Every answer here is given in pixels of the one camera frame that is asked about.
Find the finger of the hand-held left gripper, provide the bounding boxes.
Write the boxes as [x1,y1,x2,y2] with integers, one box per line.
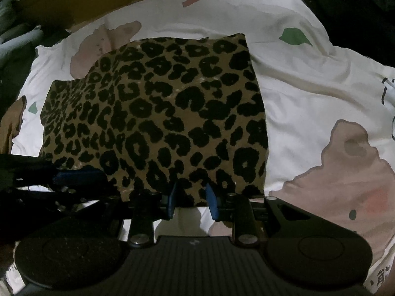
[0,154,115,192]
[0,187,124,215]

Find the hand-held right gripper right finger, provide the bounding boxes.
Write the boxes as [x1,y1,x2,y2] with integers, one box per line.
[205,183,358,249]

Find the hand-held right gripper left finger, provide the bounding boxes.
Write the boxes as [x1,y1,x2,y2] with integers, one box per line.
[40,183,178,249]

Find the leopard print garment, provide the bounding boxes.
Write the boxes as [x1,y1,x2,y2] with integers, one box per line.
[39,33,269,207]

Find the brown garment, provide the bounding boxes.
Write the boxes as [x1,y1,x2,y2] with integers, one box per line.
[0,95,27,155]

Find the bear print blanket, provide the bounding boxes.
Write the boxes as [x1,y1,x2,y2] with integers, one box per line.
[6,0,395,296]

